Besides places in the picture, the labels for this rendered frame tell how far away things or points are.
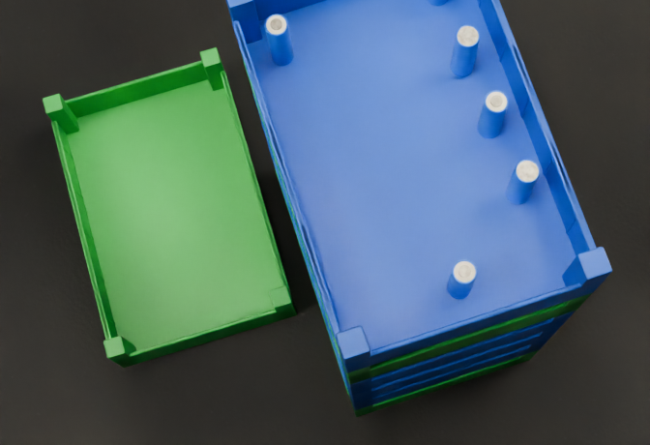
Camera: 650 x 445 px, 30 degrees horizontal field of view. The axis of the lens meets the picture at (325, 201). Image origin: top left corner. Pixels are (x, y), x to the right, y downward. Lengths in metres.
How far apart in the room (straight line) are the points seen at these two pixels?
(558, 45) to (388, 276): 0.57
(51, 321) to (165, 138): 0.24
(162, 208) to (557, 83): 0.47
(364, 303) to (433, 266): 0.06
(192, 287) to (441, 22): 0.50
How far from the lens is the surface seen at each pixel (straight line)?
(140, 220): 1.39
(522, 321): 0.98
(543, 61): 1.44
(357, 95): 0.98
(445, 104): 0.98
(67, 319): 1.39
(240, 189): 1.38
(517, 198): 0.94
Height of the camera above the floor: 1.33
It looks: 75 degrees down
